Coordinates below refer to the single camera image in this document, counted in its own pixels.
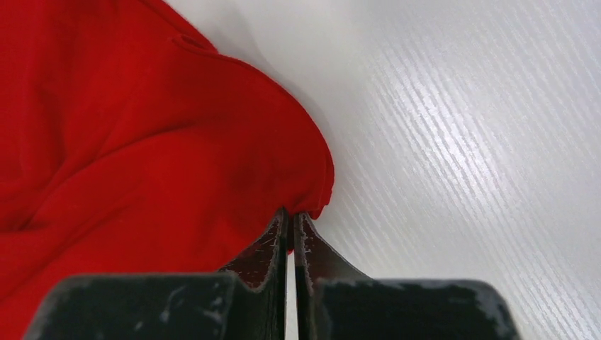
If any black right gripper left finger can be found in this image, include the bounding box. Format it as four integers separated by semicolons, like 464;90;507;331
25;209;289;339

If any red t-shirt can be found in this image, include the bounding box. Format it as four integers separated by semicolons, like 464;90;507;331
1;1;335;339

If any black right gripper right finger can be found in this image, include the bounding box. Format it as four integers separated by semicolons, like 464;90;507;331
293;213;521;339

